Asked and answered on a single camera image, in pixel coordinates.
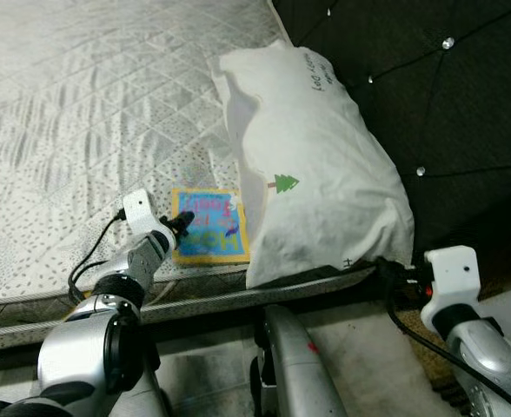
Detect blue yellow children's book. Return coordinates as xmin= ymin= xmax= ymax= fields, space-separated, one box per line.
xmin=170 ymin=187 xmax=251 ymax=265

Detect white pillow green tree print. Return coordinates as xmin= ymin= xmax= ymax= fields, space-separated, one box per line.
xmin=210 ymin=39 xmax=415 ymax=289

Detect silver robot right leg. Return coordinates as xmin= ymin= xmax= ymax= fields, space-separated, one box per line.
xmin=251 ymin=304 xmax=348 ymax=417

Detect white quilted mattress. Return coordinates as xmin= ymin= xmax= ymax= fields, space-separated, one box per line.
xmin=0 ymin=0 xmax=378 ymax=307

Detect black tufted headboard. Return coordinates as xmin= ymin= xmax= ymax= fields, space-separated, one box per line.
xmin=271 ymin=0 xmax=511 ymax=288

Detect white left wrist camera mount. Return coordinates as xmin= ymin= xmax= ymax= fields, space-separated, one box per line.
xmin=122 ymin=189 xmax=156 ymax=234

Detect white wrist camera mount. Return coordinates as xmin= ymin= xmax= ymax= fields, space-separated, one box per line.
xmin=421 ymin=246 xmax=481 ymax=315
xmin=122 ymin=189 xmax=156 ymax=234

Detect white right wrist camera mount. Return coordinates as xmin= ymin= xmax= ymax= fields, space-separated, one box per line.
xmin=421 ymin=246 xmax=481 ymax=315

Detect grey bed frame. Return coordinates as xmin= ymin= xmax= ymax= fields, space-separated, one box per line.
xmin=0 ymin=265 xmax=387 ymax=353

